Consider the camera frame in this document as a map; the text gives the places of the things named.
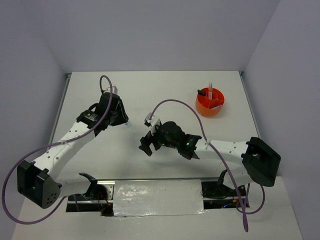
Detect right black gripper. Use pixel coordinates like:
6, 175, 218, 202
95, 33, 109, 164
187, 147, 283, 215
139, 123, 179, 156

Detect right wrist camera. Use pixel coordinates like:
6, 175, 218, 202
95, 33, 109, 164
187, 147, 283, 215
144, 112, 162, 135

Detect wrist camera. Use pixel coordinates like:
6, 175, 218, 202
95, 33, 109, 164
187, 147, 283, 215
103, 85, 119, 95
144, 112, 162, 135

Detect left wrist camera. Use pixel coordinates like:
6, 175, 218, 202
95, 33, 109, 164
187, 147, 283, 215
103, 85, 119, 95

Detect white foil-covered panel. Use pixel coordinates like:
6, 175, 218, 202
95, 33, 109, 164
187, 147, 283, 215
113, 179, 204, 217

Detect small blue-capped bottle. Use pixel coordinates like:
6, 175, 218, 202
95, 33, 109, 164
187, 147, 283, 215
124, 122, 132, 128

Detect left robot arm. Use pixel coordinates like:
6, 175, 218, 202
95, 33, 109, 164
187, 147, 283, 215
17, 92, 129, 209

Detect orange round organizer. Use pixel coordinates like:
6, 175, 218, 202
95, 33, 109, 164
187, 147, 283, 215
195, 87, 225, 117

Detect orange black highlighter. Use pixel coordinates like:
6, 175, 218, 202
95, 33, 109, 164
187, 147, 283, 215
197, 89, 207, 97

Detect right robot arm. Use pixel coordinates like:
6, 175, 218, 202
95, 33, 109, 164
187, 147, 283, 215
139, 121, 281, 196

